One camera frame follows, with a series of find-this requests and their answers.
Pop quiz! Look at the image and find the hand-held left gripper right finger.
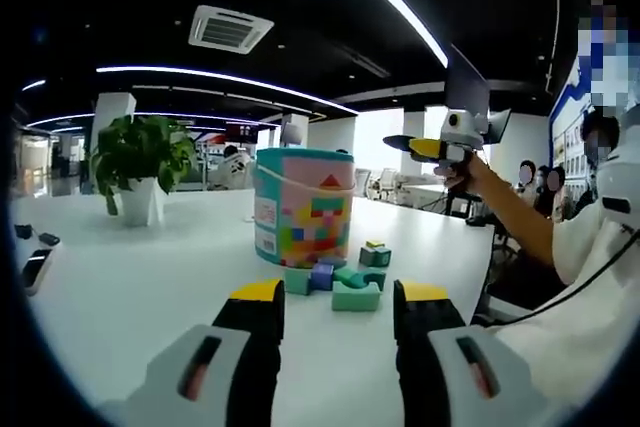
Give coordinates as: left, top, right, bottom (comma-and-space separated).
393, 278, 561, 427

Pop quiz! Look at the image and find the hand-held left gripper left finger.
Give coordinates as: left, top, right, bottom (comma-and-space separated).
97, 276, 286, 427

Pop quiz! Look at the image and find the mint toy arch block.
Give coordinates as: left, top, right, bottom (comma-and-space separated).
330, 280, 382, 313

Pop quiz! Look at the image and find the purple toy block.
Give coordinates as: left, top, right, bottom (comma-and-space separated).
308, 261, 335, 292

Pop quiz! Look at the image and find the pink toy storage bucket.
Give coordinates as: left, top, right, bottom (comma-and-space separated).
252, 146, 357, 268

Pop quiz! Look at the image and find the green printed toy cube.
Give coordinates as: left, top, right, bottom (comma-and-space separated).
358, 245, 393, 269

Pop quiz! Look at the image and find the person's right hand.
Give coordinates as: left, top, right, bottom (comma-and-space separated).
433, 155, 490, 197

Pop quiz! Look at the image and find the small black monitor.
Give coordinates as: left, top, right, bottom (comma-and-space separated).
485, 107, 514, 147

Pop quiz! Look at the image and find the large black monitor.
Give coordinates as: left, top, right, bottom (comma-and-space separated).
446, 43, 491, 121

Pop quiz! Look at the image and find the white table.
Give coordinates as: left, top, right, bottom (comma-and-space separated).
9, 186, 496, 427

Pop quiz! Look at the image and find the wide curved ceiling light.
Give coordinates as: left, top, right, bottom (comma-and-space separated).
314, 0, 450, 68

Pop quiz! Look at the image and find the person in white shirt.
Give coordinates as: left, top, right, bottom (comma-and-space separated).
479, 196, 640, 398

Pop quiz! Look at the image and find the dark hanging sign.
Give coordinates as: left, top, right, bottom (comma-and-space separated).
225, 122, 260, 144

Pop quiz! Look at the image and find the white chest-worn device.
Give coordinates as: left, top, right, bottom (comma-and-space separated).
594, 106, 640, 258

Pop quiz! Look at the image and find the thin curved ceiling light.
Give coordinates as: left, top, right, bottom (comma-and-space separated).
95, 65, 360, 116

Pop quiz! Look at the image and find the ceiling air conditioner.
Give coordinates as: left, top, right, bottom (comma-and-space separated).
187, 5, 275, 56

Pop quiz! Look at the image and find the white-cased smartphone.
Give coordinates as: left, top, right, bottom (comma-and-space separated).
22, 248, 54, 297

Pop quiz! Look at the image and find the potted green plant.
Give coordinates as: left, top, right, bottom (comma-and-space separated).
89, 114, 199, 228

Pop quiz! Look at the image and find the wall poster board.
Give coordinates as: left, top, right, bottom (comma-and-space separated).
547, 61, 601, 183

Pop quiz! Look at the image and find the black chest device cable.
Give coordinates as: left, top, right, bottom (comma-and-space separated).
479, 231, 640, 326

